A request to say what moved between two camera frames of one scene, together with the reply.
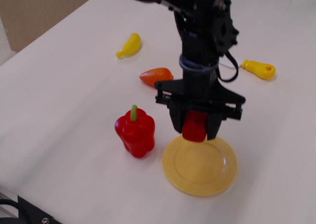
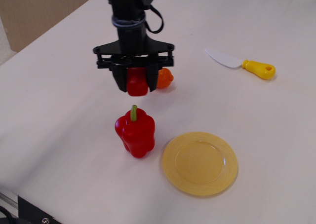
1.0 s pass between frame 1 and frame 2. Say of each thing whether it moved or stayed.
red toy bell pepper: stayed
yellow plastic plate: stayed
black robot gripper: moved
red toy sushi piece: moved
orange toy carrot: stayed
